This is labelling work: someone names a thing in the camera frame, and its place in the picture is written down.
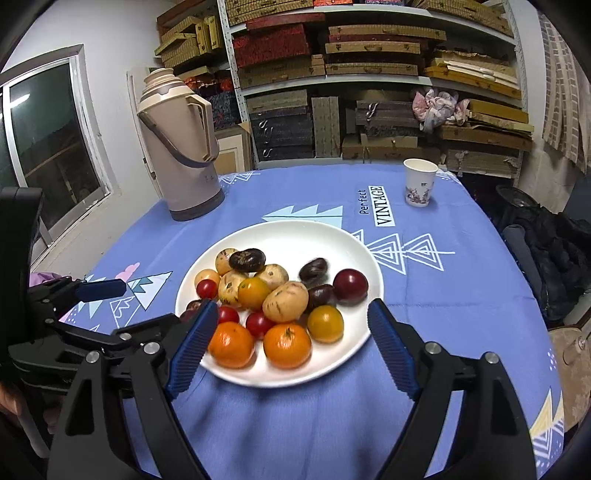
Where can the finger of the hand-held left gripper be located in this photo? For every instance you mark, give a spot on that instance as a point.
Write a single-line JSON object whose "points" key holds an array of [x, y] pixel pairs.
{"points": [[115, 332], [99, 290]]}

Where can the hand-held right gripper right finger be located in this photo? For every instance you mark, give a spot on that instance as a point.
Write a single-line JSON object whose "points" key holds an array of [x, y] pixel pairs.
{"points": [[392, 350]]}

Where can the pink cloth bundle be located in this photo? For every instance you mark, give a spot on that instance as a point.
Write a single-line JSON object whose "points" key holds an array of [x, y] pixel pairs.
{"points": [[436, 108]]}

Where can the white printed paper cup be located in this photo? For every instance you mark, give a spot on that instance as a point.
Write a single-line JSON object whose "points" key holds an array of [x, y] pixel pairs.
{"points": [[419, 182]]}

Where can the beige thermos jug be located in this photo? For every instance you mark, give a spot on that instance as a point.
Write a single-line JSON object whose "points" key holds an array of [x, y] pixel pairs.
{"points": [[178, 147]]}

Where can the orange mandarin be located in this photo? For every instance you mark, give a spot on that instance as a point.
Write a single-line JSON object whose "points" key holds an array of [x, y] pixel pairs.
{"points": [[231, 344], [287, 346]]}

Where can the black jacket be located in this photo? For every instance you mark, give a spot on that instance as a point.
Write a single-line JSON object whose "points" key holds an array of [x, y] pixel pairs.
{"points": [[549, 258]]}

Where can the large dark brown water chestnut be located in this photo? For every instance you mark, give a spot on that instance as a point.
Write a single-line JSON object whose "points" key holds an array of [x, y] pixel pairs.
{"points": [[314, 271]]}

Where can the small tan pepino melon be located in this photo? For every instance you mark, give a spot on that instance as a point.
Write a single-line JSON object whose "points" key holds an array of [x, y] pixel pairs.
{"points": [[207, 275]]}

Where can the blue printed tablecloth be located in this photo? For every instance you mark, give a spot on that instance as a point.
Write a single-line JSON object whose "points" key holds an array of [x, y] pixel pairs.
{"points": [[438, 300]]}

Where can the purple cloth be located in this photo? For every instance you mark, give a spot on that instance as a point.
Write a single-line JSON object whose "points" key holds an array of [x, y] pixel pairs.
{"points": [[44, 279]]}

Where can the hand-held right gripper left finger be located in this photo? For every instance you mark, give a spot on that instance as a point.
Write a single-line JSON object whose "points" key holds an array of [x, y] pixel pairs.
{"points": [[194, 346]]}

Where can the small yellow-orange tomato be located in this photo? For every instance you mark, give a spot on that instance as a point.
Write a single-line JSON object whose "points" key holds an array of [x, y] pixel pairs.
{"points": [[325, 323]]}

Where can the dark red plum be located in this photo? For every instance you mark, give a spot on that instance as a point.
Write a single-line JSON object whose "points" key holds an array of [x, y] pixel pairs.
{"points": [[190, 311], [350, 286]]}

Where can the elongated tan pepino melon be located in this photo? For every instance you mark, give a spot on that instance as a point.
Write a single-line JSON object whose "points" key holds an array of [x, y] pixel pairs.
{"points": [[286, 301]]}

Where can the striped tan pepino melon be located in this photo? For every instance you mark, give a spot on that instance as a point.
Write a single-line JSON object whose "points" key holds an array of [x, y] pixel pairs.
{"points": [[225, 261], [273, 275]]}

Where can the white metal shelf rack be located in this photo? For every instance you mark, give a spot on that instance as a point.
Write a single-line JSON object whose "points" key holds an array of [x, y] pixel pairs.
{"points": [[295, 86]]}

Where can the small red tomato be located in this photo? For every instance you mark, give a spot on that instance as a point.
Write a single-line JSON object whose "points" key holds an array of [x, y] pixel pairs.
{"points": [[207, 290]]}

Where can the light wooden picture frame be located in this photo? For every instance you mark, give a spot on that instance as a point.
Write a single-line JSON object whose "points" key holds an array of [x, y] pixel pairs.
{"points": [[233, 147]]}

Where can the checkered beige curtain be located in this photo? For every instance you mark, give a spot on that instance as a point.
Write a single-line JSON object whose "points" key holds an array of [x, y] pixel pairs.
{"points": [[563, 87]]}

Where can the white framed window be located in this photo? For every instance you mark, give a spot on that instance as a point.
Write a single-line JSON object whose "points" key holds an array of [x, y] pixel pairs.
{"points": [[51, 147]]}

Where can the white oval plate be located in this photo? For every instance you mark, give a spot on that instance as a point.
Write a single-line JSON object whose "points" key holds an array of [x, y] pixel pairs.
{"points": [[295, 240]]}

